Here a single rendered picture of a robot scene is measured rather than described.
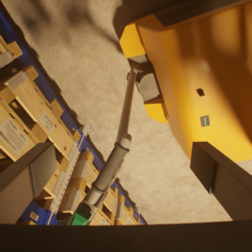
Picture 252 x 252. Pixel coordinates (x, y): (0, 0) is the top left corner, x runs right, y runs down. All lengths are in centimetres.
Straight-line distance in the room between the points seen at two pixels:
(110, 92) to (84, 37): 55
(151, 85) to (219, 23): 68
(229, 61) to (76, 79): 142
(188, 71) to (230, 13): 23
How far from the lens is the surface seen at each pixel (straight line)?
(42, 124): 151
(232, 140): 106
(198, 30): 75
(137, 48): 129
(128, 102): 92
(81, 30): 171
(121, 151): 43
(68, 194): 176
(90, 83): 185
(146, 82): 128
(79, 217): 50
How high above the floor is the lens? 160
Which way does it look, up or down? 51 degrees down
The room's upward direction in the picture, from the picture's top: 171 degrees counter-clockwise
